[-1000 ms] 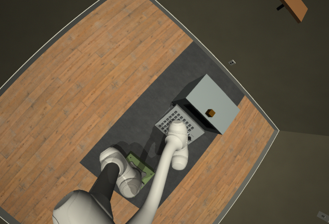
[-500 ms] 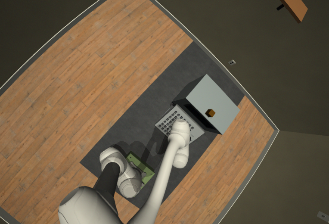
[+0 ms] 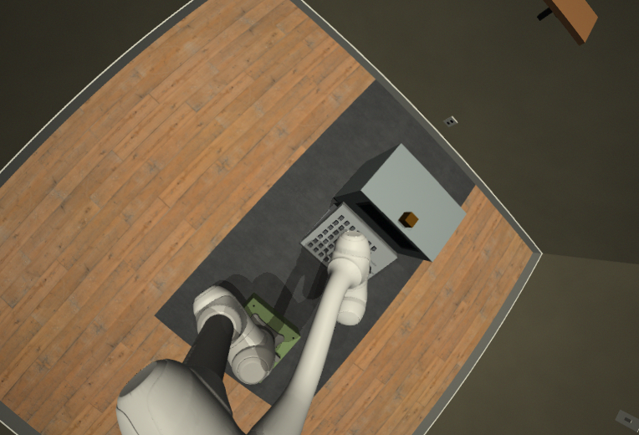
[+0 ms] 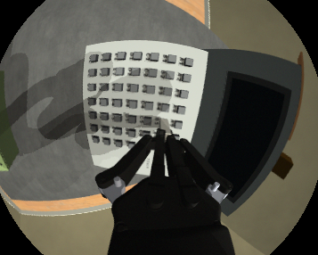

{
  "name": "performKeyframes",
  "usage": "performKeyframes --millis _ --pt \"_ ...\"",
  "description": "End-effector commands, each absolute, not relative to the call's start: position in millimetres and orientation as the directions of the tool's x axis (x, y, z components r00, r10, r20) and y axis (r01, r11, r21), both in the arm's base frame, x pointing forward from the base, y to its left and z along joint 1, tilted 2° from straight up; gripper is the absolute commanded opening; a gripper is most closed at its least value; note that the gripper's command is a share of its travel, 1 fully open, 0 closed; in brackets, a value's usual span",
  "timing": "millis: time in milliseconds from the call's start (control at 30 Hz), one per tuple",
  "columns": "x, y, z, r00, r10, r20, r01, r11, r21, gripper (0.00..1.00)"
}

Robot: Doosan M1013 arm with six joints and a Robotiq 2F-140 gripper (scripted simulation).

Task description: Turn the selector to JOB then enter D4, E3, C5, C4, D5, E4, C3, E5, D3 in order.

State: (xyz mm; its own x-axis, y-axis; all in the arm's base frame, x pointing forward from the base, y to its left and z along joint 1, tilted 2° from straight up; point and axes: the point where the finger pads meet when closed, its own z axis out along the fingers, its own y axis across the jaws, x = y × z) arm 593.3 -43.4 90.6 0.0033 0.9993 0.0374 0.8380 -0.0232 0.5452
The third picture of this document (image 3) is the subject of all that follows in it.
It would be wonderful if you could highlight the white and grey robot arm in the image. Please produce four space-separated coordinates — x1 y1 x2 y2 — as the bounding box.
115 231 371 435

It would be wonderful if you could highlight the grey control console with keypad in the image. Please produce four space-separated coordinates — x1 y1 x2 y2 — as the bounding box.
300 143 466 279

